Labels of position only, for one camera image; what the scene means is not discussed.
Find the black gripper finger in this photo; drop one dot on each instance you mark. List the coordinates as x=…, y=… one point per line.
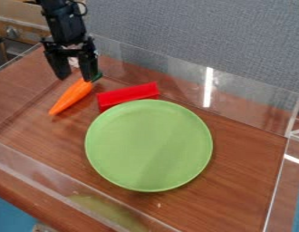
x=59, y=63
x=88, y=65

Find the red rectangular block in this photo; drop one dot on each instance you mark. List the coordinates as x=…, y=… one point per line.
x=138, y=92

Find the green round plate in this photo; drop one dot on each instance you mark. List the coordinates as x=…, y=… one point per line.
x=148, y=145

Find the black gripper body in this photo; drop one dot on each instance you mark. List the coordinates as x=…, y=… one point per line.
x=60, y=51

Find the orange toy carrot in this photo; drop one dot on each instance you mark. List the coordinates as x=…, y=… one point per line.
x=76, y=92

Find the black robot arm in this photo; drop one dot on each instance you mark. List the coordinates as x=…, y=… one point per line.
x=70, y=40

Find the wooden shelf unit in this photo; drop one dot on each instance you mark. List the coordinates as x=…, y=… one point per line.
x=19, y=38

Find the clear acrylic tray wall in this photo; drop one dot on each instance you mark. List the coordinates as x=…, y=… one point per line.
x=244, y=193

